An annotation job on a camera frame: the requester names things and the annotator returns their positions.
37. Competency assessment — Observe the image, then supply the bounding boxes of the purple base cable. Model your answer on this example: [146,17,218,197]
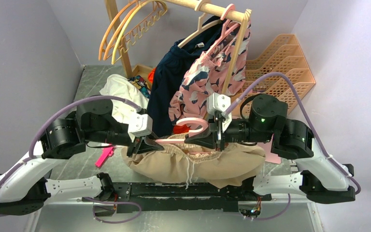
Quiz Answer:
[86,198,143,224]
[253,193,292,221]

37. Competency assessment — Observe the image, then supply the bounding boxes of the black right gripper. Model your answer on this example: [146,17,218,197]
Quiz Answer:
[185,114,273,152]

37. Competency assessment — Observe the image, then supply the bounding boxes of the wooden clothes rack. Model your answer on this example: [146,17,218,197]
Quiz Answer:
[104,0,253,97]

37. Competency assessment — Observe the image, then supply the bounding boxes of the navy blue hanging garment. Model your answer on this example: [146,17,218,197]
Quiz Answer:
[147,16,224,137]

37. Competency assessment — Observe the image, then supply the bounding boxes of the peach notched hanger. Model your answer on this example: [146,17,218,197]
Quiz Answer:
[107,0,168,60]

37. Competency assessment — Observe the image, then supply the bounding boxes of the cream hanger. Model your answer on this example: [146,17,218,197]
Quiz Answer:
[178,13,222,48]

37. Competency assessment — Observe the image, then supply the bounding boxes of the pink clothes clip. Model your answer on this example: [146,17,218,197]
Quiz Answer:
[95,146,114,168]

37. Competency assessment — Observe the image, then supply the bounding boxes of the pink shark print garment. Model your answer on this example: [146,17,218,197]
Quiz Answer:
[168,24,251,124]

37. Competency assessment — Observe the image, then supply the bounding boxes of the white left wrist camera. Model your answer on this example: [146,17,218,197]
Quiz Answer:
[128,114,153,137]

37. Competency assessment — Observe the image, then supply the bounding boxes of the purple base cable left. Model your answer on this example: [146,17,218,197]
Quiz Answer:
[86,198,143,224]

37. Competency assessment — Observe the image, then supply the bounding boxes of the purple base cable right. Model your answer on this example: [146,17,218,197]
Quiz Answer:
[253,193,292,221]

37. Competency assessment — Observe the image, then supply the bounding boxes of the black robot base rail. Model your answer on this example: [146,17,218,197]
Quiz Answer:
[93,173,271,217]

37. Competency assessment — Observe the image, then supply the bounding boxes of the orange mesh garment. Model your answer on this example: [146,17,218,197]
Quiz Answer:
[172,125,190,134]

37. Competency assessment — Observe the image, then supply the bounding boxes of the white garment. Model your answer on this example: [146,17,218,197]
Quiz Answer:
[100,74,149,124]

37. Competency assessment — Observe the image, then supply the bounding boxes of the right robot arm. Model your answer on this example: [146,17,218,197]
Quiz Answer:
[185,94,356,204]

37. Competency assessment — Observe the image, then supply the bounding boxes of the beige drawstring shorts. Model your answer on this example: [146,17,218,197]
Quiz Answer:
[121,143,265,188]

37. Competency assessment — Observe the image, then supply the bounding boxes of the orange hanger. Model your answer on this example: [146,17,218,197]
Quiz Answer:
[98,0,142,62]

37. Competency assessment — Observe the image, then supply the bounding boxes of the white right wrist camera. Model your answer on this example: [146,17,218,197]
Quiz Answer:
[207,92,232,132]

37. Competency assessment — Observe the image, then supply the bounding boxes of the peach mesh file organizer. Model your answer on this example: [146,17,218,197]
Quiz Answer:
[231,34,316,113]

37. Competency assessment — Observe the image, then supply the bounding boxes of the yellow hanger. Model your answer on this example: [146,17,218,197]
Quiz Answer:
[111,0,154,65]

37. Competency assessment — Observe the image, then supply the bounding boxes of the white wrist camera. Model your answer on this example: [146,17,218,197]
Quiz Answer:
[207,92,232,132]
[128,114,153,137]

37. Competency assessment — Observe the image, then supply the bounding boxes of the pink clipboard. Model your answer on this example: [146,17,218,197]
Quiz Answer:
[257,142,282,164]

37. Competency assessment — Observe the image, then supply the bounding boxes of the pink hanger with garment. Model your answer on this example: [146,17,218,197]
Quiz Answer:
[206,3,240,55]

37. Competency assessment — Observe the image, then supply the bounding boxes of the colourful patterned garment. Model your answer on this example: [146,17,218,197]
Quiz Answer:
[128,75,151,99]

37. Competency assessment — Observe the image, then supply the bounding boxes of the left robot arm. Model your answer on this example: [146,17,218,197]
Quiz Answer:
[0,95,163,217]

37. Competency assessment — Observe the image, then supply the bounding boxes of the pink notched hanger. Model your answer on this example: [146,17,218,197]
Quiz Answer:
[155,117,209,144]

